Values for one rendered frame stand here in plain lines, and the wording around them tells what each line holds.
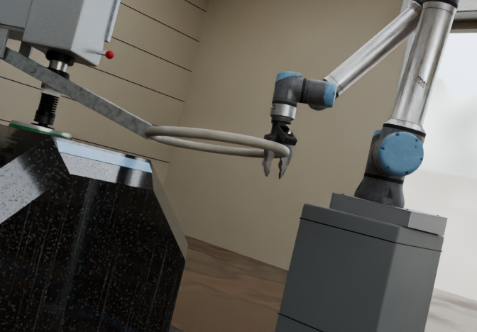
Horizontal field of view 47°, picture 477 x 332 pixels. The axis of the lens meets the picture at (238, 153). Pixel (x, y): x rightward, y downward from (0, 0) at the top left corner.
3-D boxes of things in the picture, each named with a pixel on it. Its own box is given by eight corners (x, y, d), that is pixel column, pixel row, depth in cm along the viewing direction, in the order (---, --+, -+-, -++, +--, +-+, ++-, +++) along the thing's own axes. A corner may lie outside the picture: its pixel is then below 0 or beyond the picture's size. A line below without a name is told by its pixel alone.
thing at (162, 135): (120, 129, 168) (121, 119, 168) (170, 148, 216) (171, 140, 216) (280, 147, 158) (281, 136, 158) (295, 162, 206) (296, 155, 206)
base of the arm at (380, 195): (368, 198, 226) (373, 175, 226) (412, 209, 213) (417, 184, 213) (344, 194, 211) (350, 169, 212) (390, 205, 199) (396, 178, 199)
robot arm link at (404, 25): (433, -18, 215) (299, 96, 218) (442, -29, 202) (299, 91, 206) (453, 5, 214) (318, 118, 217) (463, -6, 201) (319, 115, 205)
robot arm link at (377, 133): (399, 181, 219) (409, 137, 219) (409, 181, 202) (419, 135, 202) (361, 172, 221) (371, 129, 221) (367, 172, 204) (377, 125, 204)
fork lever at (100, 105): (-16, 50, 198) (-10, 37, 198) (15, 64, 216) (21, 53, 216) (143, 137, 182) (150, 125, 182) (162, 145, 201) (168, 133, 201)
